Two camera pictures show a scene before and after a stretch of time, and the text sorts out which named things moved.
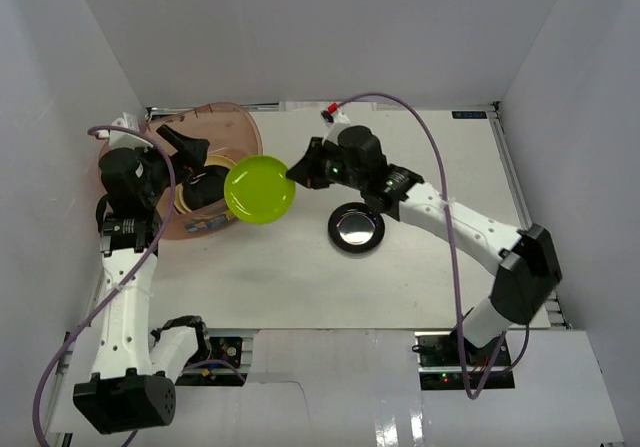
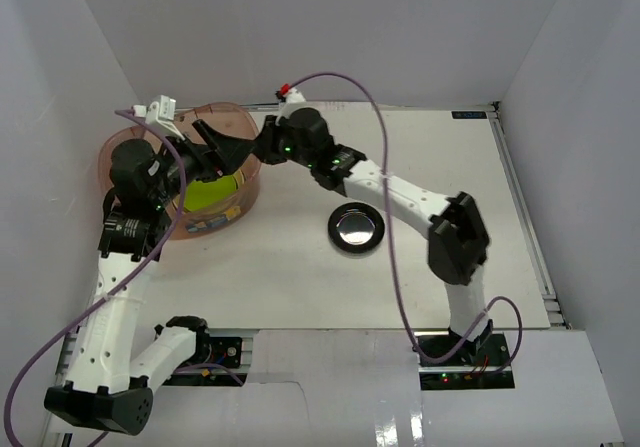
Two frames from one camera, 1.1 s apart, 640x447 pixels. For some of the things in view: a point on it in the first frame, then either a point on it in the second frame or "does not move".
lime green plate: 258,190 → 199,193
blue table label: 469,114 does not move
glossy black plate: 356,227 does not move
